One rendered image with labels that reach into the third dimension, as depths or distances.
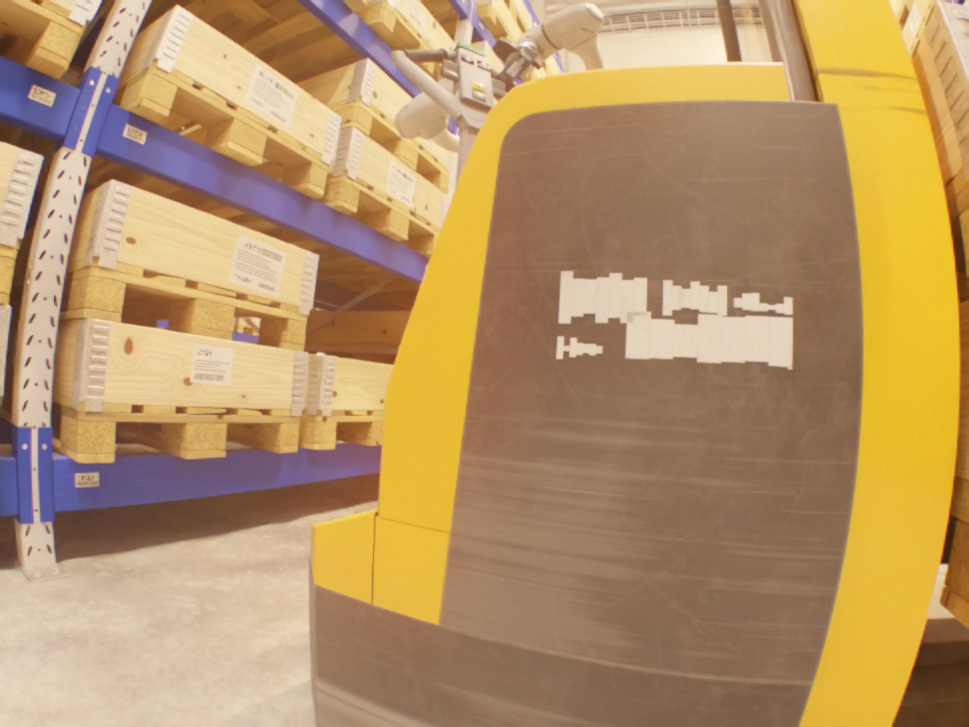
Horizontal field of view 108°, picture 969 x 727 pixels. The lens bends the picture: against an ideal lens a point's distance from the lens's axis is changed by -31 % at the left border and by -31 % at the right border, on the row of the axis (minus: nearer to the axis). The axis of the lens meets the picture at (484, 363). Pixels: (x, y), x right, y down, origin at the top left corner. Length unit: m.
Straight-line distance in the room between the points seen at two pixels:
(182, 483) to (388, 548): 1.07
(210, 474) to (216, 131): 1.05
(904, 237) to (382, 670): 0.76
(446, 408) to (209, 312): 1.06
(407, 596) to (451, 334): 0.29
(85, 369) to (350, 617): 0.90
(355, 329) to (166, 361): 1.82
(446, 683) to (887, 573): 0.49
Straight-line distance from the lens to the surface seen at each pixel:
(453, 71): 1.31
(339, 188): 2.00
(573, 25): 1.56
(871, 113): 0.65
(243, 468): 1.71
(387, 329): 2.93
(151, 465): 1.51
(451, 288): 0.54
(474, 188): 0.57
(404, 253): 2.39
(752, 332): 0.48
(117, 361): 1.35
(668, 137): 0.54
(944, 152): 0.72
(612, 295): 0.49
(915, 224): 0.61
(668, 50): 8.21
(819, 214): 0.52
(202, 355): 1.48
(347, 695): 0.72
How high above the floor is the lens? 0.53
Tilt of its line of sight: 3 degrees up
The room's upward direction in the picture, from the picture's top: 4 degrees clockwise
